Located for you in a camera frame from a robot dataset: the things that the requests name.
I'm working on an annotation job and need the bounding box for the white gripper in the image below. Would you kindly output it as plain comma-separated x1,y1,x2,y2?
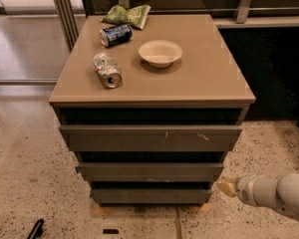
216,175,258,207

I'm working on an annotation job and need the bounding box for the grey drawer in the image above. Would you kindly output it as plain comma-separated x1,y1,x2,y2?
91,189,212,204
60,124,242,152
78,162,223,182

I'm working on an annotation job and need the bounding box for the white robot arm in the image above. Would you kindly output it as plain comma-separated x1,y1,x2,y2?
216,173,299,222

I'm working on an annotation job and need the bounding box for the grey drawer cabinet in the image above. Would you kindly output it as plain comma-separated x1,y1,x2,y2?
50,15,255,192

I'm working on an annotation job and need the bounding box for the grey bottom drawer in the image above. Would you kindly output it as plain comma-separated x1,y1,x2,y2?
91,189,212,204

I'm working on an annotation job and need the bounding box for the grey top drawer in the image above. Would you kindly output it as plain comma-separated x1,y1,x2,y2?
60,124,242,152

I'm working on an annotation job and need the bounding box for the white paper bowl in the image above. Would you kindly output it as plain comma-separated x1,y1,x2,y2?
139,40,182,68

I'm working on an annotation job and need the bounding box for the silver crushed soda can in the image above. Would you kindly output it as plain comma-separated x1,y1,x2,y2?
93,53,123,89

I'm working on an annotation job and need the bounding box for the blue soda can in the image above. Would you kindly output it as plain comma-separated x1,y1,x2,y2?
100,24,133,48

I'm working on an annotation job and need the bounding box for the green chip bag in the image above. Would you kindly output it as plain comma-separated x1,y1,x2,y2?
102,5,150,30

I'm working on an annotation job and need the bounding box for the black object on floor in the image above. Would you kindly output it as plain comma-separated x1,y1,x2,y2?
27,219,44,239

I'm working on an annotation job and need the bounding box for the grey metal frame post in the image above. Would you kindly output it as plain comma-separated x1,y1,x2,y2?
54,0,79,51

